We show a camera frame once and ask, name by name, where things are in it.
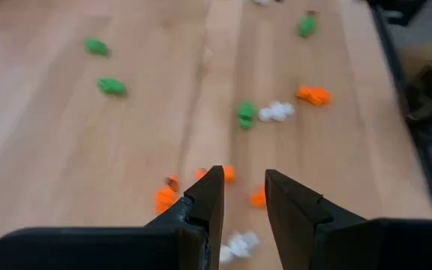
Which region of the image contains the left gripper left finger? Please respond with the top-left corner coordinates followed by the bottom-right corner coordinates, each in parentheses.
top-left (146, 165), bottom-right (226, 270)

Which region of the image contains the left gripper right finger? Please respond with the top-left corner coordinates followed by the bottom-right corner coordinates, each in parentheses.
top-left (265, 169), bottom-right (333, 270)

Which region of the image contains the white skeleton figure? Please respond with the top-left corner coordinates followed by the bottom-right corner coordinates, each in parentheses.
top-left (218, 230), bottom-right (261, 266)
top-left (258, 100), bottom-right (296, 123)

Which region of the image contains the orange skeleton figure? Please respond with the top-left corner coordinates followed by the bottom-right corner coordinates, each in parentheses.
top-left (296, 85), bottom-right (332, 107)
top-left (154, 174), bottom-right (182, 215)
top-left (194, 165), bottom-right (237, 185)
top-left (248, 184), bottom-right (269, 209)

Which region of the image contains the green skeleton figure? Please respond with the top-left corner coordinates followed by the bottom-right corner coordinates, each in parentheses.
top-left (83, 36), bottom-right (111, 58)
top-left (236, 99), bottom-right (258, 131)
top-left (96, 76), bottom-right (129, 98)
top-left (297, 13), bottom-right (319, 38)

